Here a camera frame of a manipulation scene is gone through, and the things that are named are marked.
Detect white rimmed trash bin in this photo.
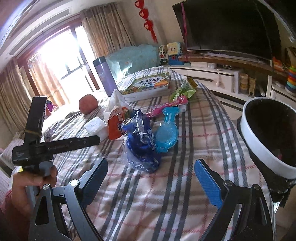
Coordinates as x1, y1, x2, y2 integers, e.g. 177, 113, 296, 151
238, 97, 295, 207

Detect white plastic bag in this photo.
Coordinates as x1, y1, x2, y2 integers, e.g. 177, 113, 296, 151
103, 89, 132, 121

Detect plaid checked tablecloth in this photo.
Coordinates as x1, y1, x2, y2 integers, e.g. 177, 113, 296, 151
40, 66, 277, 241

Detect white tv cabinet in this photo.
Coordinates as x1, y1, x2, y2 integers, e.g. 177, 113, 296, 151
168, 54, 295, 108

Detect teal covered chair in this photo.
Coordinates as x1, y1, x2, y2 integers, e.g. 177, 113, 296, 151
106, 44, 160, 81

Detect blue plastic bag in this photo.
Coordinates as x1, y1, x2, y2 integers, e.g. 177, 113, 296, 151
121, 110, 161, 173

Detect blue plastic blister toy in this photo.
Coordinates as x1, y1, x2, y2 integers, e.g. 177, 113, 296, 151
155, 106, 180, 153

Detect toy phone set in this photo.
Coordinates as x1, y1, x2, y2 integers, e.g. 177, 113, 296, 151
158, 42, 185, 66

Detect purple thermos bottle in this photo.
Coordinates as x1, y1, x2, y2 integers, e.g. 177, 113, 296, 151
93, 56, 117, 97

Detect red heart wall hanging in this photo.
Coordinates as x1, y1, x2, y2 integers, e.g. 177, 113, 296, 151
134, 0, 158, 43

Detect rainbow stacking ring toy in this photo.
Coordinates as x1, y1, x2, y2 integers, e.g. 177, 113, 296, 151
285, 66, 296, 96

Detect white foam block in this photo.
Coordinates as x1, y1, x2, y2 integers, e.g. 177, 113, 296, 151
83, 116, 108, 141

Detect orange round fruit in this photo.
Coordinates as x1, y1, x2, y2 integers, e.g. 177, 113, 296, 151
79, 94, 98, 114

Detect left hand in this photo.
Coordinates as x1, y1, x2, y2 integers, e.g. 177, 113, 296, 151
10, 165, 58, 216

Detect beige curtain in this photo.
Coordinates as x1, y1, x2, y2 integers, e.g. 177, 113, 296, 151
80, 2, 135, 58

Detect children's picture book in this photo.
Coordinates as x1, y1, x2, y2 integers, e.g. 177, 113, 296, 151
120, 72, 171, 101

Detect orange blue ovaltine bag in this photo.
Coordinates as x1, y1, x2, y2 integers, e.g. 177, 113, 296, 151
108, 107, 132, 140

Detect green snack pouch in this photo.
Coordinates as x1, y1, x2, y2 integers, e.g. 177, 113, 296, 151
170, 77, 198, 102

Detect black flat television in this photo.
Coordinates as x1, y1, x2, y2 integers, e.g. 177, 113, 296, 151
172, 0, 281, 60

